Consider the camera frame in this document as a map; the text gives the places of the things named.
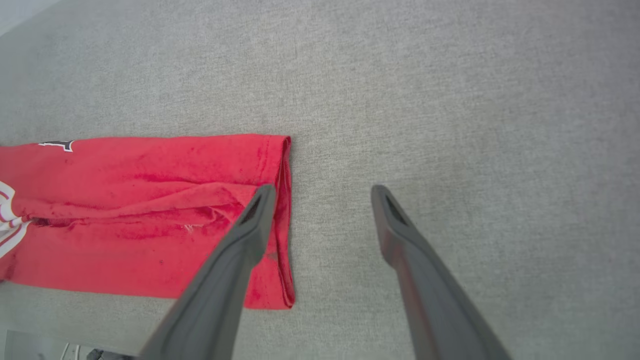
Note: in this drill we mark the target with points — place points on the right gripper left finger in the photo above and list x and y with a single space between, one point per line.
215 305

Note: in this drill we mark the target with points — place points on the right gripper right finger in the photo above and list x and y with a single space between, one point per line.
440 310

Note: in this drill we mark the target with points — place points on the red white jersey shirt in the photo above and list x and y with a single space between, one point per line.
125 165

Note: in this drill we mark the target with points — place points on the grey fabric sofa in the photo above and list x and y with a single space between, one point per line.
450 100

